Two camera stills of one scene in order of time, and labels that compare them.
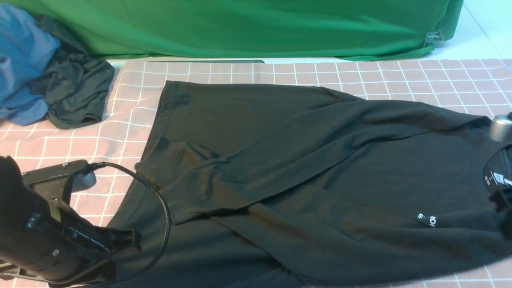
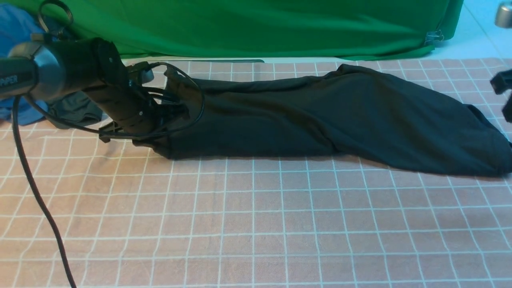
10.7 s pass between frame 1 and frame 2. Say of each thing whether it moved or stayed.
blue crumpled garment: stayed
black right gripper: moved
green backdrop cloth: stayed
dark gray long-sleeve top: moved
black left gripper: moved
